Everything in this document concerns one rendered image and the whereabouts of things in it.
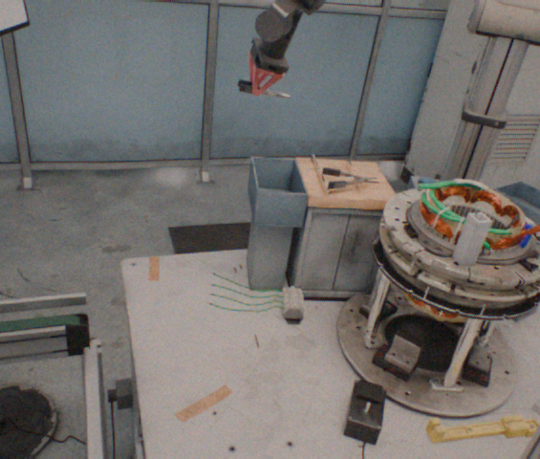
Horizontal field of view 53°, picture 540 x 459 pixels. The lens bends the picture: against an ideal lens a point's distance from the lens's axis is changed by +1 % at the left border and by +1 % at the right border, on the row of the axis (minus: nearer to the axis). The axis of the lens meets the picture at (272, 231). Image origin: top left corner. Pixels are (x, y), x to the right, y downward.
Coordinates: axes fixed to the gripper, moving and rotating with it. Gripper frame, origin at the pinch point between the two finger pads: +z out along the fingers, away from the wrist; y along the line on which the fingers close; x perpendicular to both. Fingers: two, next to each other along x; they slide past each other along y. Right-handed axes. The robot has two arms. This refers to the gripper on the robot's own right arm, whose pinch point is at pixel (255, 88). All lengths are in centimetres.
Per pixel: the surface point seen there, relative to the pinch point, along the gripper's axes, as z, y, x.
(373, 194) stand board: 4.3, 25.1, 24.4
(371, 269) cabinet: 21.3, 31.1, 31.7
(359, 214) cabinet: 8.4, 27.6, 22.4
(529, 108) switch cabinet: 36, -126, 215
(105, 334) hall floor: 135, -25, -7
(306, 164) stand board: 9.7, 11.2, 14.5
